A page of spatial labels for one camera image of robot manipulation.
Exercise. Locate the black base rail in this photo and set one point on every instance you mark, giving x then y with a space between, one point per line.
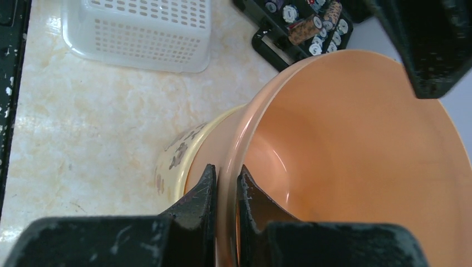
15 16

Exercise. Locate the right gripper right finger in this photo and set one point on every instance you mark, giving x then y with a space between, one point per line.
270 236

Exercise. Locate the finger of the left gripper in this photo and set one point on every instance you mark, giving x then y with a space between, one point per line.
433 39

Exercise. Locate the white perforated plastic basket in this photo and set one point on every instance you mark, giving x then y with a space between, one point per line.
159 35

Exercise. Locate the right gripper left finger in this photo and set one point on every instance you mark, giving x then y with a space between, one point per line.
182 235

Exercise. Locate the black case with parts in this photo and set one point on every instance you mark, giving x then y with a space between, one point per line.
290 31

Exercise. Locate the orange capybara bucket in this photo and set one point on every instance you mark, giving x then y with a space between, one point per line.
336 137

